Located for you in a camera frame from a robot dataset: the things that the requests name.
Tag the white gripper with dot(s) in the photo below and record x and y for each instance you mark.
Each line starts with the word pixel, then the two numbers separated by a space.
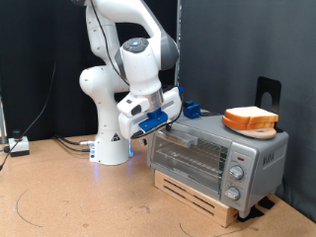
pixel 131 123

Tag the metal spatula blue grip block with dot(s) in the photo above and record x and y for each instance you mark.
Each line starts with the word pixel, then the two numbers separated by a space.
pixel 192 110

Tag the white bread slice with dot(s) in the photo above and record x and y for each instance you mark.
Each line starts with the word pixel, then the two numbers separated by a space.
pixel 237 124
pixel 250 113

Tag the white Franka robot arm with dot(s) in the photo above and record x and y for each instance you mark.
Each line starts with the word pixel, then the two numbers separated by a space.
pixel 108 131

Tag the silver oven knob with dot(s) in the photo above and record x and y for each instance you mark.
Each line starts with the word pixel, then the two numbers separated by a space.
pixel 232 193
pixel 237 172

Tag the silver toaster oven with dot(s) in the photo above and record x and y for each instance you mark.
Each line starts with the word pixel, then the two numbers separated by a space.
pixel 263 158

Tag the slotted wooden block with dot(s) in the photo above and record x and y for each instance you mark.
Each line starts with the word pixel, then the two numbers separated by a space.
pixel 197 200

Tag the round wooden plate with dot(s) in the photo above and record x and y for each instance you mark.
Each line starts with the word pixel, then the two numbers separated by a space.
pixel 260 133

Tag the vertical aluminium pole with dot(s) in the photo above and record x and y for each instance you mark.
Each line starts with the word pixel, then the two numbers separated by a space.
pixel 179 19

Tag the black metal bookend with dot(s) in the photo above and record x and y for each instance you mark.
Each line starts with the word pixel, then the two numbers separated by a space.
pixel 268 85

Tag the black foam pad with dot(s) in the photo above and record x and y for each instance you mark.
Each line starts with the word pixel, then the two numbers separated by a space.
pixel 266 203
pixel 252 214

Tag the grey backdrop curtain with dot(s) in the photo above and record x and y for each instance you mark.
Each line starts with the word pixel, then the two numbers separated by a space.
pixel 247 39

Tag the white box black button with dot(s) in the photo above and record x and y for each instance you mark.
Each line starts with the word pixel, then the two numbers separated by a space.
pixel 19 144

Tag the black backdrop curtain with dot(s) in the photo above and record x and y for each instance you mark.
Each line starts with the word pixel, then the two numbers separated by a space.
pixel 33 49

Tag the thin metal pole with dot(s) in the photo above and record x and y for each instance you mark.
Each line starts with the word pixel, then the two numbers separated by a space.
pixel 2 125

